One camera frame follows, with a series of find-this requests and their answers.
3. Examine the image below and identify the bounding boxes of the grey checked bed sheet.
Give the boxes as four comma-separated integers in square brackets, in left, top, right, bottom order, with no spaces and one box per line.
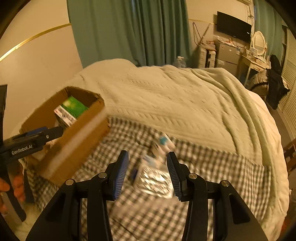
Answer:
[23,115,273,241]

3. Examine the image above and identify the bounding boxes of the teal curtain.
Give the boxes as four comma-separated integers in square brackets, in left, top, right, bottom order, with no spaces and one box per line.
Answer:
[67,0,192,67]

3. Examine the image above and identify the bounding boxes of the white louvred wardrobe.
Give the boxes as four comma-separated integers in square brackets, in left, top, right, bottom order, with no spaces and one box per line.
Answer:
[279,29,295,137]

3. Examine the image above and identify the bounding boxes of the brown cardboard box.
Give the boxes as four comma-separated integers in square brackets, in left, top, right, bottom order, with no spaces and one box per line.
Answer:
[20,86,110,186]

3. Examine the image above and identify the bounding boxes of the left hand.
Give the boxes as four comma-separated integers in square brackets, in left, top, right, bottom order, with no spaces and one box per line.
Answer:
[1,172,26,202]

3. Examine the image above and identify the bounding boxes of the black television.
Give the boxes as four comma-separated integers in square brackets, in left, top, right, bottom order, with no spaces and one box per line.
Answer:
[216,11,252,43]

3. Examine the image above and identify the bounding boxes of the green 999 medicine box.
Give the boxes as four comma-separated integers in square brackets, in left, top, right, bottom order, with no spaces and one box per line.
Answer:
[54,96,89,129]

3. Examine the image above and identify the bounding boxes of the oval vanity mirror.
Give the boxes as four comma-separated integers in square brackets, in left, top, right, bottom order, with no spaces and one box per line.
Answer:
[251,31,267,56]

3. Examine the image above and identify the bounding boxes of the white knitted blanket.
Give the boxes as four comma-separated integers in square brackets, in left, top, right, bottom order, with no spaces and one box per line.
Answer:
[10,58,291,241]

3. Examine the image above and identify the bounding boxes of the white vanity desk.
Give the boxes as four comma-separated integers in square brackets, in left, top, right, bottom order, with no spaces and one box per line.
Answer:
[237,54,271,87]

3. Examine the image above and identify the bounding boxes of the black clothes on chair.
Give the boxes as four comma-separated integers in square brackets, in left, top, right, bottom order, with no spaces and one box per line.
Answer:
[266,55,290,110]

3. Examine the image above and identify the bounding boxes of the silver pill blister pack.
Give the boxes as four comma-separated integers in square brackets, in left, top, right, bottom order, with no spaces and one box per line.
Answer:
[134,167,174,199]

